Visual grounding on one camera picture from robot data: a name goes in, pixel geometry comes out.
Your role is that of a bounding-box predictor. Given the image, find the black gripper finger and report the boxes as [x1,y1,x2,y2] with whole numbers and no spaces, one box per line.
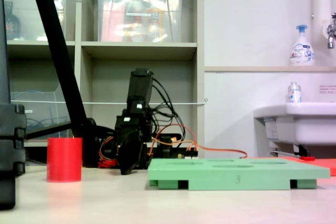
[117,129,139,175]
[135,138,144,169]

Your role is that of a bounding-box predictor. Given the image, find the red cylinder block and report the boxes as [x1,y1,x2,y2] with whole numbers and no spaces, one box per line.
[46,137,83,183]

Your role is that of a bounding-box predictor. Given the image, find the green shape-hole board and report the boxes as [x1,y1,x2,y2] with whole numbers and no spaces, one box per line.
[148,158,331,191]

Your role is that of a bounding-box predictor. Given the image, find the black table clamp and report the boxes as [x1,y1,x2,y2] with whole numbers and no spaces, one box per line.
[156,133,182,159]

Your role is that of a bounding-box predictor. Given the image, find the beige shelf unit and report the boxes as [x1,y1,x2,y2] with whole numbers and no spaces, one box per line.
[2,0,205,167]

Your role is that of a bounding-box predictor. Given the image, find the large clear plastic bin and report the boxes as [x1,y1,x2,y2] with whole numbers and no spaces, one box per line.
[96,0,184,43]

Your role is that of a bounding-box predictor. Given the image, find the orange bottle with pink cap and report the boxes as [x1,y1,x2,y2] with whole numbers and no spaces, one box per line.
[146,0,166,41]

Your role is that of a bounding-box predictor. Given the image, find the black tripod leg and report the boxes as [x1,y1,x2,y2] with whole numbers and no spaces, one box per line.
[25,0,100,168]

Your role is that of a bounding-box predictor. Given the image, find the notched black stack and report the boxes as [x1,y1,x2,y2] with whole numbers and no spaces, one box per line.
[0,103,27,210]

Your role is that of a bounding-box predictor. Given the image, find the clear plastic bin with bottles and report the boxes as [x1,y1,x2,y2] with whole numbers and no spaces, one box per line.
[3,0,68,41]

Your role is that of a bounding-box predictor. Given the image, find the dark round bottle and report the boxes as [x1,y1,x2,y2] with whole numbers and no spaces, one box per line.
[4,1,21,40]

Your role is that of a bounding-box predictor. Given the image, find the small clear silver-capped bottle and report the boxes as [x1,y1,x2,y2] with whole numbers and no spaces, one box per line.
[286,82,302,103]

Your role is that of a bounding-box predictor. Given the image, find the white sink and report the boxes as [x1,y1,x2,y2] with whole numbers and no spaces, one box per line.
[253,102,336,146]

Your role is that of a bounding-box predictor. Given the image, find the white blue soap pump bottle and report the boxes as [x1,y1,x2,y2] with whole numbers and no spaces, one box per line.
[289,24,315,67]

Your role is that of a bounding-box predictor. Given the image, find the metal faucet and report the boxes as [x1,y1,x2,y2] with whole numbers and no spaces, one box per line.
[326,13,336,49]

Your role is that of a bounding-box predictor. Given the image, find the orange cable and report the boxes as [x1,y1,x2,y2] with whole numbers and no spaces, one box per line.
[148,124,248,159]

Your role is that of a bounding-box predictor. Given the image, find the clear bin with blue cables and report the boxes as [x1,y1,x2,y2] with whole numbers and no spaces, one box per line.
[10,91,73,142]

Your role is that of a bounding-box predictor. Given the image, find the dark grey upright post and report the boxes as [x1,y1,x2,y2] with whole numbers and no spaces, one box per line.
[0,0,12,104]

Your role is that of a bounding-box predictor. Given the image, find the black sink bracket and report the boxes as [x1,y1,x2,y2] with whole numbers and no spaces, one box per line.
[293,144,309,156]

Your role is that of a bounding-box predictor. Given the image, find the red-print wall sign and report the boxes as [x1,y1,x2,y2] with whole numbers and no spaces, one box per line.
[319,84,336,94]

